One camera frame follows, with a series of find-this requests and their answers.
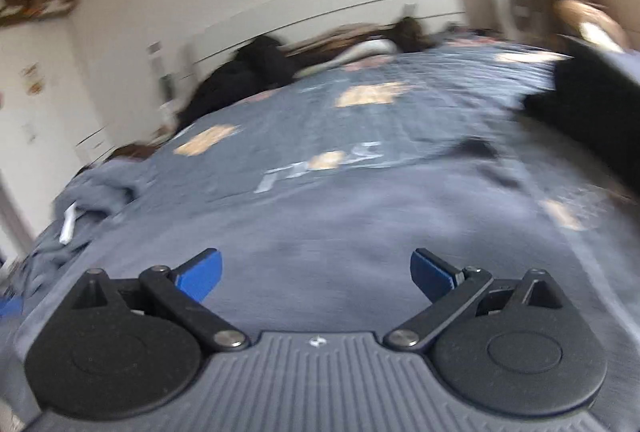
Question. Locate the blue-grey printed quilt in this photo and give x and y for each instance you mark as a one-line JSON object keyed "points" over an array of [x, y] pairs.
{"points": [[425, 122]]}

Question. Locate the stack of dark towels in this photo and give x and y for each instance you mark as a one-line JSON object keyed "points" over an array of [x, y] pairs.
{"points": [[595, 112]]}

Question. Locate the black jacket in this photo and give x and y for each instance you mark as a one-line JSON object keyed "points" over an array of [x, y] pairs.
{"points": [[240, 77]]}

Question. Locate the white wardrobe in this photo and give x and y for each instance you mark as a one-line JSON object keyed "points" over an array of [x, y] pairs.
{"points": [[45, 152]]}

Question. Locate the cartoon wall sticker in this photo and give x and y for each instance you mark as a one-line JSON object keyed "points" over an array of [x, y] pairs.
{"points": [[31, 80]]}

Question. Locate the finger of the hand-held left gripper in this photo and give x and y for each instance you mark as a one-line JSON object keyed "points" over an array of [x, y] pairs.
{"points": [[10, 307]]}

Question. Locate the crumpled grey towel white tag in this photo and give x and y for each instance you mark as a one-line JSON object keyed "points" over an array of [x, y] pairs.
{"points": [[100, 192]]}

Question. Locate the checked beige blanket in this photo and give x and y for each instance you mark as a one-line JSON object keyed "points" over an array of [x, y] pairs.
{"points": [[590, 20]]}

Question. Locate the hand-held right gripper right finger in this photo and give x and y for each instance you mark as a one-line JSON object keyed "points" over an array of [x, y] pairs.
{"points": [[432, 274]]}

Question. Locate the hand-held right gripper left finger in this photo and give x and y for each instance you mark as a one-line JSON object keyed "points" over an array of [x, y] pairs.
{"points": [[202, 272]]}

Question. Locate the white box fan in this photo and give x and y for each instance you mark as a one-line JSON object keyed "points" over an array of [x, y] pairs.
{"points": [[522, 10]]}

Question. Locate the white headboard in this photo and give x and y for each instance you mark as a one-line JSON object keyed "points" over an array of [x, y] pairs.
{"points": [[325, 7]]}

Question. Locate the tabby cat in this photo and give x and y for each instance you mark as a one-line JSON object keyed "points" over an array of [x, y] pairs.
{"points": [[412, 35]]}

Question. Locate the grey fleece towel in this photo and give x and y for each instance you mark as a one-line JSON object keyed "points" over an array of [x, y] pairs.
{"points": [[325, 232]]}

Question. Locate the brown jacket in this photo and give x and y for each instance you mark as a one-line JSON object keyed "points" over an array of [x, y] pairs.
{"points": [[130, 152]]}

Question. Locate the beige folded blankets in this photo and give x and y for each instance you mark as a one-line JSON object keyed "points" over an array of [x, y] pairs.
{"points": [[345, 42]]}

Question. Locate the wooden wall shelf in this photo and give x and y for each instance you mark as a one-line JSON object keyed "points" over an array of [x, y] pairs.
{"points": [[40, 5]]}

